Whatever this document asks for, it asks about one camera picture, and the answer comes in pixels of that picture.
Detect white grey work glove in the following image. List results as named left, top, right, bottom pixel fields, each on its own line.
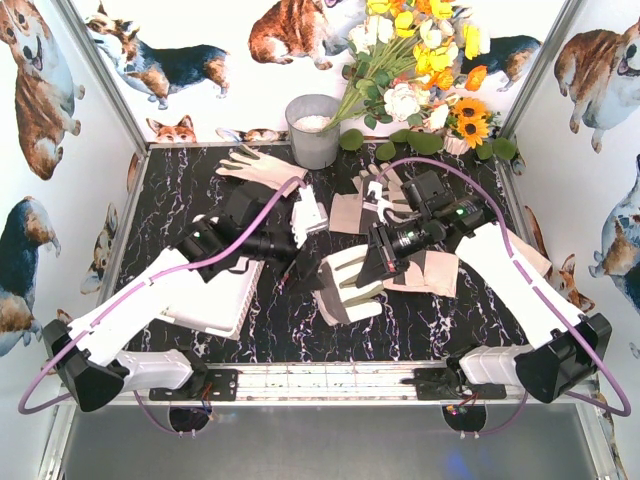
left=313, top=244, right=384, bottom=326

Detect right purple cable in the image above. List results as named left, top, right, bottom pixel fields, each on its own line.
left=374, top=157, right=632, bottom=419

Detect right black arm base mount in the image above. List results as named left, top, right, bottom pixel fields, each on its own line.
left=400, top=359, right=507, bottom=401

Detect artificial flower bouquet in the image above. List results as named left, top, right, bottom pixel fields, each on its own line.
left=333, top=1, right=539, bottom=160

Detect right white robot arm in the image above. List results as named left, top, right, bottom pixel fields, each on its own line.
left=356, top=171, right=612, bottom=403

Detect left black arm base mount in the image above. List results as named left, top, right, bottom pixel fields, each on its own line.
left=149, top=347, right=239, bottom=402

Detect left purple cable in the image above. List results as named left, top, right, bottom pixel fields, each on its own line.
left=17, top=178, right=301, bottom=416

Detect grey metal bucket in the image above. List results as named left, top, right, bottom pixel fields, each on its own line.
left=285, top=94, right=340, bottom=170

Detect cream glove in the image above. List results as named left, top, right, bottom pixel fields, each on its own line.
left=215, top=144, right=307, bottom=190

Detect aluminium front rail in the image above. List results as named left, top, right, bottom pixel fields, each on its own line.
left=57, top=362, right=601, bottom=407

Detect purple cable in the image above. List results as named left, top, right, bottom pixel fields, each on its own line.
left=17, top=178, right=301, bottom=416
left=374, top=157, right=632, bottom=419

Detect white glove green trim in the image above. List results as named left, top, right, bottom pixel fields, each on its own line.
left=383, top=250, right=459, bottom=298

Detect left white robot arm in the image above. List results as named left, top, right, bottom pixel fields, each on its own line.
left=43, top=187, right=328, bottom=412

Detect white perforated storage basket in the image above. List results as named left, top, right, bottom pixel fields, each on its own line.
left=160, top=257, right=264, bottom=340

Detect small white sunflower pot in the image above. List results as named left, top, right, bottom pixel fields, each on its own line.
left=443, top=133, right=470, bottom=156

